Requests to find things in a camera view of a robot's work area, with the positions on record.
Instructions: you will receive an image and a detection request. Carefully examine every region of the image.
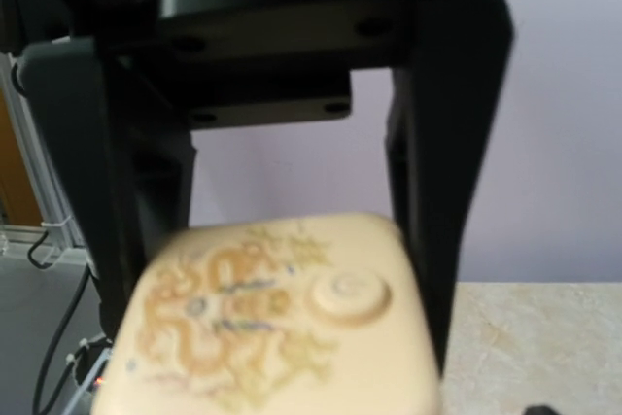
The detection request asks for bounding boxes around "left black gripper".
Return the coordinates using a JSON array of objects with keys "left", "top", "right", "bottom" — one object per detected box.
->
[{"left": 61, "top": 0, "right": 453, "bottom": 129}]

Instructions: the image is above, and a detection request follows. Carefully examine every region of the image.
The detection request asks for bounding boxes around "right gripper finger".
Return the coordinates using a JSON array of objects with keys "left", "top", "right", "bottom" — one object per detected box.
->
[{"left": 523, "top": 404, "right": 559, "bottom": 415}]

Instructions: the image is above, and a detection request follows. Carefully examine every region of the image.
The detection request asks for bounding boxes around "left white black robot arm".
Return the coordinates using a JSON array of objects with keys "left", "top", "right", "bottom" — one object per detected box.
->
[{"left": 1, "top": 0, "right": 513, "bottom": 364}]

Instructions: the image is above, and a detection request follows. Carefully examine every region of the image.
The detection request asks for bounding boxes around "beige cube socket adapter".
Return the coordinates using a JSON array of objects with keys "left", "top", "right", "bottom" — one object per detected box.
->
[{"left": 92, "top": 213, "right": 442, "bottom": 414}]

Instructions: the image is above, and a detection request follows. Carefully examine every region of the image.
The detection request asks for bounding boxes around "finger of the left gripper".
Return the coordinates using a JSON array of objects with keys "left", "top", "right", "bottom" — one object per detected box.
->
[
  {"left": 385, "top": 0, "right": 513, "bottom": 368},
  {"left": 18, "top": 38, "right": 195, "bottom": 337}
]

